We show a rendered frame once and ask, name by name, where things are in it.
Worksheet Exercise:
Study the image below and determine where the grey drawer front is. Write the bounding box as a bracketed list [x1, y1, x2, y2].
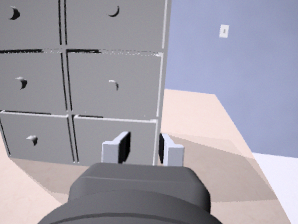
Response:
[66, 0, 165, 48]
[73, 115, 156, 165]
[0, 0, 62, 47]
[0, 51, 67, 111]
[68, 52, 161, 116]
[0, 110, 74, 163]

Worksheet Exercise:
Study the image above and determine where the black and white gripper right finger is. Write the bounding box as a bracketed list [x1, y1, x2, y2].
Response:
[159, 133, 184, 166]

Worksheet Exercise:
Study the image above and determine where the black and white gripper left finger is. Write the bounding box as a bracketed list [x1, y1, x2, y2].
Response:
[102, 131, 131, 164]

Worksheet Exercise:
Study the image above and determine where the small grey chest of drawers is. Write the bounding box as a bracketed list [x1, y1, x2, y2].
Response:
[0, 0, 172, 167]

